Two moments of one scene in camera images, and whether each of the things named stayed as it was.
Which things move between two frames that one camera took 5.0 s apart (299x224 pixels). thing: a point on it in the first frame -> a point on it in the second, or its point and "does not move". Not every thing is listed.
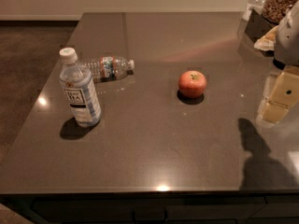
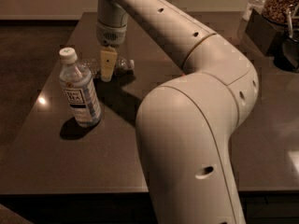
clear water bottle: (108, 68) does not move
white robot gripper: (288, 42) -> (111, 35)
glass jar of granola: (278, 0) does not move
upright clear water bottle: (75, 77) does not move
